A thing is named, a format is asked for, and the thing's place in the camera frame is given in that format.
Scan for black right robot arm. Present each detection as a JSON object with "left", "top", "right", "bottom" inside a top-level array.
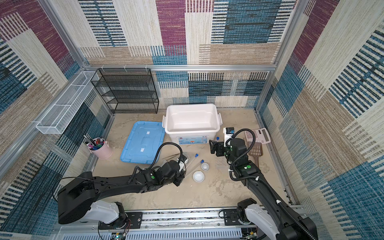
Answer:
[{"left": 209, "top": 138, "right": 318, "bottom": 240}]

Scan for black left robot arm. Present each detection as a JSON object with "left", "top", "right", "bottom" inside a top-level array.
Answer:
[{"left": 58, "top": 160, "right": 186, "bottom": 225}]

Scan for brown slotted scoop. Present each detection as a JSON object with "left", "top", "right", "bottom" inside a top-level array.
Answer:
[{"left": 248, "top": 143, "right": 263, "bottom": 168}]

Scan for metal tweezers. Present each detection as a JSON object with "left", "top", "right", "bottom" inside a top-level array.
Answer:
[{"left": 163, "top": 154, "right": 180, "bottom": 161}]

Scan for clear glass flask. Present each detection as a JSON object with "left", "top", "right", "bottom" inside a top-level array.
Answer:
[{"left": 181, "top": 153, "right": 191, "bottom": 165}]

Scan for pink calculator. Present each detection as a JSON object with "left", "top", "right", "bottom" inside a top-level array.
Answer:
[{"left": 245, "top": 128, "right": 271, "bottom": 144}]

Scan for white evaporating dish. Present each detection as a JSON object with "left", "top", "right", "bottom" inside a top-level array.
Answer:
[{"left": 193, "top": 171, "right": 205, "bottom": 183}]

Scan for small white crucible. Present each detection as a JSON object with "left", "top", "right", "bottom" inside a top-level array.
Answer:
[{"left": 201, "top": 163, "right": 210, "bottom": 171}]

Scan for blue plastic box lid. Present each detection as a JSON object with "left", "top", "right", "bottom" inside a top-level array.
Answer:
[{"left": 120, "top": 121, "right": 165, "bottom": 165}]

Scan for white plastic storage box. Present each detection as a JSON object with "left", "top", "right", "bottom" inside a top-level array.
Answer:
[{"left": 162, "top": 104, "right": 223, "bottom": 145}]

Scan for pink pen cup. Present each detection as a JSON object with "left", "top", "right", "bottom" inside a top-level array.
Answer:
[{"left": 84, "top": 135, "right": 113, "bottom": 160}]

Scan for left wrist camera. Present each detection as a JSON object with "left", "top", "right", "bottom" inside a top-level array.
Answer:
[{"left": 178, "top": 156, "right": 187, "bottom": 173}]

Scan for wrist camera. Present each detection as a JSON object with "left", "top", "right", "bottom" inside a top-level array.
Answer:
[
  {"left": 223, "top": 127, "right": 235, "bottom": 147},
  {"left": 178, "top": 156, "right": 187, "bottom": 173}
]

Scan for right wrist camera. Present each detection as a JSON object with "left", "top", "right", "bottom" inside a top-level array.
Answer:
[{"left": 223, "top": 127, "right": 235, "bottom": 147}]

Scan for aluminium front rail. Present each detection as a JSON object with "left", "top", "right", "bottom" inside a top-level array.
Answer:
[{"left": 50, "top": 207, "right": 270, "bottom": 240}]

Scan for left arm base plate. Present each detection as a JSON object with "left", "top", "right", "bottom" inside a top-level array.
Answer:
[{"left": 98, "top": 212, "right": 143, "bottom": 230}]

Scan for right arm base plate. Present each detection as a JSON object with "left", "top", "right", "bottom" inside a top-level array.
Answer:
[{"left": 219, "top": 208, "right": 250, "bottom": 226}]

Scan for black wire shelf rack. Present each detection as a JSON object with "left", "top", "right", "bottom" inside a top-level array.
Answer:
[{"left": 91, "top": 68, "right": 160, "bottom": 114}]

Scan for white mesh wall basket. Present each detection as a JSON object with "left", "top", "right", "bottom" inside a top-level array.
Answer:
[{"left": 36, "top": 71, "right": 95, "bottom": 135}]

